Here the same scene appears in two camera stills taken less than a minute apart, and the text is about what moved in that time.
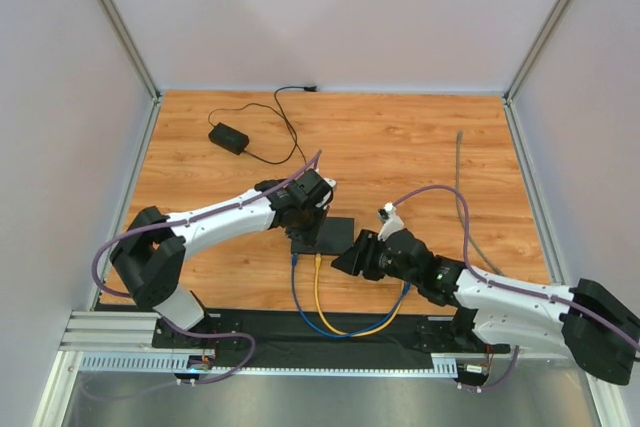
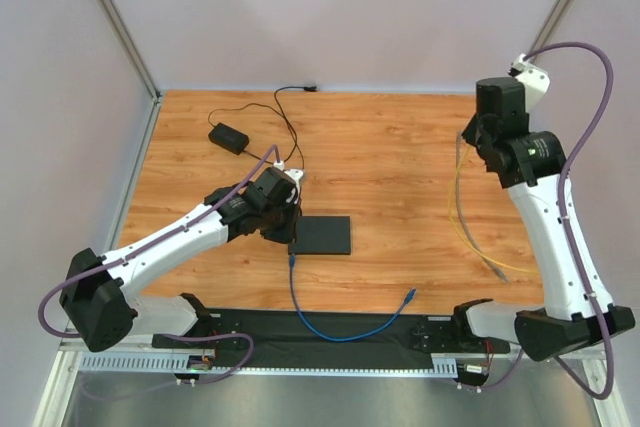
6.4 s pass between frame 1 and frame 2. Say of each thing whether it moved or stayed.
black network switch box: stayed
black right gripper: moved
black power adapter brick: stayed
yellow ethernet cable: moved
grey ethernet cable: stayed
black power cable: stayed
